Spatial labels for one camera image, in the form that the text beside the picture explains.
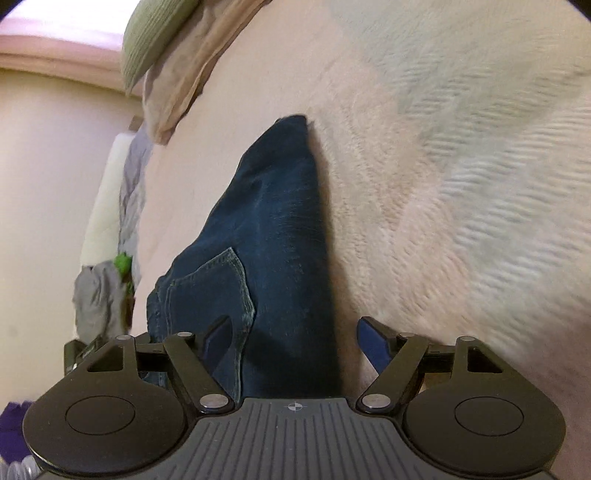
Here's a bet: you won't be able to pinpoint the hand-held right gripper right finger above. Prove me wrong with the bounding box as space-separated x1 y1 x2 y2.
355 316 504 413

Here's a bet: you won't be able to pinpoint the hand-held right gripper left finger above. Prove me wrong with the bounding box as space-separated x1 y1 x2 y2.
85 315 234 413

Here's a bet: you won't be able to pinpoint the dark blue jeans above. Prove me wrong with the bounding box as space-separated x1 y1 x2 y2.
147 115 345 400

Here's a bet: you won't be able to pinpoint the grey garment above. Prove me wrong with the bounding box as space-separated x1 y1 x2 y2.
73 263 136 342

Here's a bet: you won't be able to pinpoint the purple cloth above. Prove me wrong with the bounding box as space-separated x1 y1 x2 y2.
0 401 34 462

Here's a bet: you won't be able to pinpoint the green cloth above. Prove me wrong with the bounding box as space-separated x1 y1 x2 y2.
115 253 136 283

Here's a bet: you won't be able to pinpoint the white quilted headboard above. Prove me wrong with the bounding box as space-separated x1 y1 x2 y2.
82 134 136 268

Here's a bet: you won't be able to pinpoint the pink and grey striped blanket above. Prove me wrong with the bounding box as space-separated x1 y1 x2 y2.
119 0 591 480

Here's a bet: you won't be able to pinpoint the folded pink blanket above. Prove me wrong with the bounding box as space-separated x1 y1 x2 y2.
142 0 269 145

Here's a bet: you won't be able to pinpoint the green pillow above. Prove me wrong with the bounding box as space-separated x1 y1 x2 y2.
121 0 200 94

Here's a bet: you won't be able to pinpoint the pink curtain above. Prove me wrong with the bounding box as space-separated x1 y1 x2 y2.
0 9 139 95

